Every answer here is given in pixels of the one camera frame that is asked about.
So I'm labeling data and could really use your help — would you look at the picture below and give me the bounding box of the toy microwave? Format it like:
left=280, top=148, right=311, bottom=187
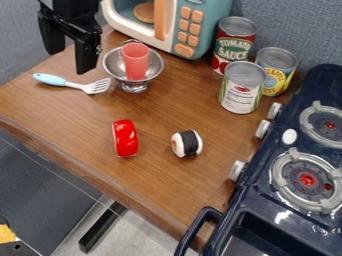
left=100, top=0, right=234, bottom=61

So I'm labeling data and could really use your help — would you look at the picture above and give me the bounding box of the red tomato sauce can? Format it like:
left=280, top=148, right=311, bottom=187
left=209, top=15, right=258, bottom=77

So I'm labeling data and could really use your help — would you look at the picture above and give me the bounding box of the blue handled spatula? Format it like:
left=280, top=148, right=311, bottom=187
left=32, top=72, right=113, bottom=96

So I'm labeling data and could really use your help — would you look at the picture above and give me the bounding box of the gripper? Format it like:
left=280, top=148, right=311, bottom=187
left=36, top=0, right=105, bottom=76

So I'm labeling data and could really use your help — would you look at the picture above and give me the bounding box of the white and green can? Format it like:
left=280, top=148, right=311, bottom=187
left=216, top=60, right=269, bottom=115

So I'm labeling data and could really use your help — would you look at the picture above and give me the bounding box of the toy sushi roll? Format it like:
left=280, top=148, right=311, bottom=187
left=169, top=129, right=205, bottom=159

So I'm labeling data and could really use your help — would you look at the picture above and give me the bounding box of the yellow and blue can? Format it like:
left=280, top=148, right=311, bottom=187
left=253, top=46, right=300, bottom=98

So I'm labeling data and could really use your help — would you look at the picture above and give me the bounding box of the silver strainer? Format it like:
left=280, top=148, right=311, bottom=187
left=101, top=39, right=166, bottom=94

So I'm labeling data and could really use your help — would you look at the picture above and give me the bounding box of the pink tumbler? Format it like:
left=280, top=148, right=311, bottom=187
left=120, top=42, right=151, bottom=81

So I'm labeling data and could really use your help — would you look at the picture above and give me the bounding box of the toy stove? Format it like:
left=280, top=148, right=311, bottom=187
left=172, top=63, right=342, bottom=256

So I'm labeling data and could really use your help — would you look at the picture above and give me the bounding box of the red toy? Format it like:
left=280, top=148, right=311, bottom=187
left=110, top=119, right=141, bottom=159

